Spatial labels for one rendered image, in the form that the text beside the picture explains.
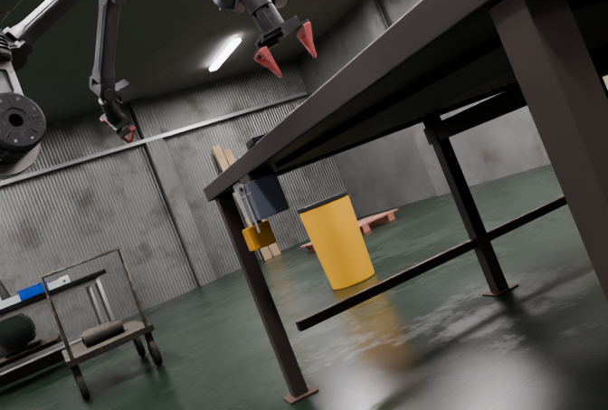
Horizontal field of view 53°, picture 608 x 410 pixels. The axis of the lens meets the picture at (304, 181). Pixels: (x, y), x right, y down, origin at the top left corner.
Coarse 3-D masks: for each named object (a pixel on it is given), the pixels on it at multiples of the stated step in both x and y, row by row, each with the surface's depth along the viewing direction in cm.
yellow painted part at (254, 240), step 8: (264, 224) 206; (248, 232) 205; (256, 232) 205; (264, 232) 206; (272, 232) 207; (248, 240) 208; (256, 240) 205; (264, 240) 206; (272, 240) 207; (256, 248) 204
